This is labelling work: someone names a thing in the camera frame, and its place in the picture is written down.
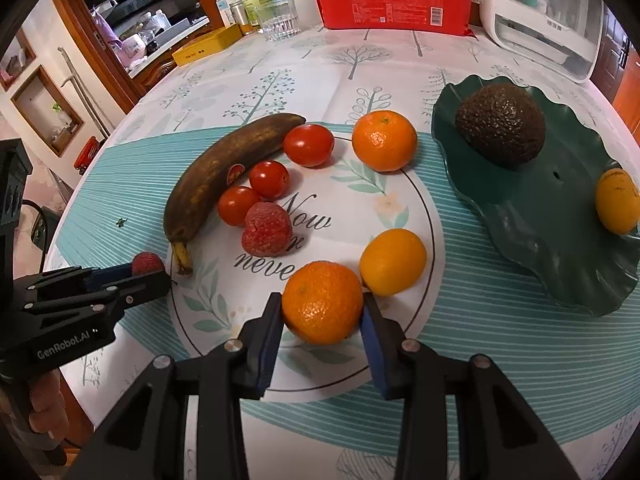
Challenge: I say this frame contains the white countertop cabinet appliance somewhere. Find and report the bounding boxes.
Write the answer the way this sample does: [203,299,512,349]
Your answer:
[481,0,618,83]

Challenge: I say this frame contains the green leaf-shaped plate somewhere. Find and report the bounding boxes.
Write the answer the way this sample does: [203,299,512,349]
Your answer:
[431,74,640,318]

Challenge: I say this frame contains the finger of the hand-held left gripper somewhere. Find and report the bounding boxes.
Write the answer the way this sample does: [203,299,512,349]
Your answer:
[22,271,172,324]
[15,261,137,297]

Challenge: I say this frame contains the metal rod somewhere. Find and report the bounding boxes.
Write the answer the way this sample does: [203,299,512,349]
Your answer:
[57,46,111,138]

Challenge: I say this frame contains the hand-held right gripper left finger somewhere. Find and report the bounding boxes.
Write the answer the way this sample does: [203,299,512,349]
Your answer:
[65,291,285,480]

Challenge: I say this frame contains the yellow flat box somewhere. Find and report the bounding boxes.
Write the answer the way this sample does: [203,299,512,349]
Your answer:
[171,24,244,67]

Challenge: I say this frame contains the wooden cabinet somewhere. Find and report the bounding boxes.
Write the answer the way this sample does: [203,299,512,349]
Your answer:
[50,0,226,101]

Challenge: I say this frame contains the black cable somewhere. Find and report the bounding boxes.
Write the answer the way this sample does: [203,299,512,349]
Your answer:
[20,199,63,231]

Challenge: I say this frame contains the white carton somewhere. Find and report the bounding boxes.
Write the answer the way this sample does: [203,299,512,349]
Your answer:
[216,0,241,28]

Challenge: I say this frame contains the orange mandarin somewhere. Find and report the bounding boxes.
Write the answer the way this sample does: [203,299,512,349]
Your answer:
[351,110,418,173]
[281,260,364,346]

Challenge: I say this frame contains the small red tomato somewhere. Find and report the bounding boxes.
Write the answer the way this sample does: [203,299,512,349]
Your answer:
[249,160,291,199]
[217,185,261,227]

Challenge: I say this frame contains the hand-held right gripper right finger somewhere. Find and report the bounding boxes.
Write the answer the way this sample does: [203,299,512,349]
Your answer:
[361,291,583,480]

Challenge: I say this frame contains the pink white bag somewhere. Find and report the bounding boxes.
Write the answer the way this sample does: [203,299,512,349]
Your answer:
[117,35,148,68]

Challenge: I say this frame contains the person's left hand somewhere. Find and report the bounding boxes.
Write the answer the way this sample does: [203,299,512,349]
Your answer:
[30,374,69,439]

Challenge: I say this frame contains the red container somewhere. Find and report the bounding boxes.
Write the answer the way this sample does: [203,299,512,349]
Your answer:
[74,136,101,168]

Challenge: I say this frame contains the white plastic bottle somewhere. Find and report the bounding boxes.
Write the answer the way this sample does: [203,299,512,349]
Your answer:
[289,0,322,28]

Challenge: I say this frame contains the overripe brown banana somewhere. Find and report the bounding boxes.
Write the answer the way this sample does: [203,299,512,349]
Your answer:
[163,113,307,276]

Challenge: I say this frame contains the clear glass cup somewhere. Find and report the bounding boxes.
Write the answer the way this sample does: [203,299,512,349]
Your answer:
[260,0,301,42]

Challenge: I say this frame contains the yellow orange with dark marks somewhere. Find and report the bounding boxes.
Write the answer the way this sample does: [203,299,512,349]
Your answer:
[595,167,640,235]

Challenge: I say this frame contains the wooden door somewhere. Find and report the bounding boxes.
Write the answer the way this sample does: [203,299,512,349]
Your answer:
[597,2,640,126]

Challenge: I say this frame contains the tree-printed tablecloth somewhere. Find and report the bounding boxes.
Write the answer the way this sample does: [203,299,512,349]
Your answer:
[42,22,640,480]

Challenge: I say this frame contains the yellowish smooth orange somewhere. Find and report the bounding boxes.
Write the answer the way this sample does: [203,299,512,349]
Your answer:
[358,228,428,296]

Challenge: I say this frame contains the purple plastic bag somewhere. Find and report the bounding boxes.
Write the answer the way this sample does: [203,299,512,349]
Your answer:
[90,5,121,46]

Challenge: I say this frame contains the wooden wall niche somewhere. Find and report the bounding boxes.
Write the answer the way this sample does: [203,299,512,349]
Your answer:
[0,30,37,92]
[10,65,86,157]

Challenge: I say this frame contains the cherry tomato top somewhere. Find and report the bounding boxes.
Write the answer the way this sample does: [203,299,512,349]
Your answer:
[283,123,336,168]

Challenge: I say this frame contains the dark avocado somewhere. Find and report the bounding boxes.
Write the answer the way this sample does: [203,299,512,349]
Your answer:
[455,85,547,169]

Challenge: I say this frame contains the red lychee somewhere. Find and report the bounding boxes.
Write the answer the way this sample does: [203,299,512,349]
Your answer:
[241,201,293,259]
[131,252,166,277]

